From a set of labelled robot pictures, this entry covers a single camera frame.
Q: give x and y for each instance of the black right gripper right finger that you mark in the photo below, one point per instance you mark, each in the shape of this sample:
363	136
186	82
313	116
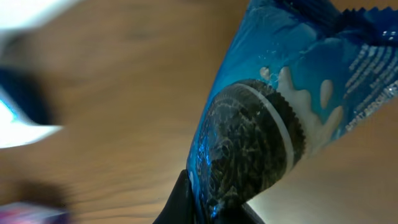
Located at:
243	214

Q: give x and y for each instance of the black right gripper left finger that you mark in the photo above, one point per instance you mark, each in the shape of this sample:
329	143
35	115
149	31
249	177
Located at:
179	208

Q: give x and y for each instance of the blue Oreo cookie pack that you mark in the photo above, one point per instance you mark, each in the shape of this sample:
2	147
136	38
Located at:
297	76

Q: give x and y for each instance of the red purple snack bag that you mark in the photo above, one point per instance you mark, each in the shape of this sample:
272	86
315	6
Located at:
30	213

